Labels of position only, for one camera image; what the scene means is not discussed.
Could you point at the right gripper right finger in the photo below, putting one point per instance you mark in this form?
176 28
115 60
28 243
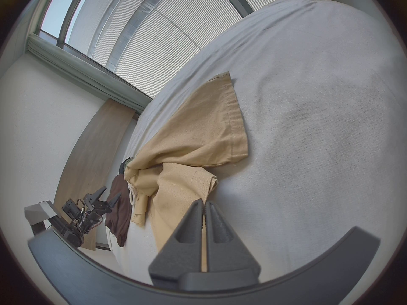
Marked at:
232 259

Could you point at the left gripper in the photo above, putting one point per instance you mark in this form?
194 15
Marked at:
98 207

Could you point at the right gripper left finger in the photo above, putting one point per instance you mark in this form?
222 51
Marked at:
173 262

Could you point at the tan shorts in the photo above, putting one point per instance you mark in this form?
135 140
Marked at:
190 132

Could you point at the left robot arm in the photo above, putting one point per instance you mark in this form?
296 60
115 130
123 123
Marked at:
68 233

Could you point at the bed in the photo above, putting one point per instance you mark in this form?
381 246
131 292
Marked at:
318 122

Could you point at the brown shorts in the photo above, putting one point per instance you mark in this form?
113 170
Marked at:
119 208

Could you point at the black garment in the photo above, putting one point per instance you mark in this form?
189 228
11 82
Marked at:
122 167

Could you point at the window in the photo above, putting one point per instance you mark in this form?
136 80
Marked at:
159 27

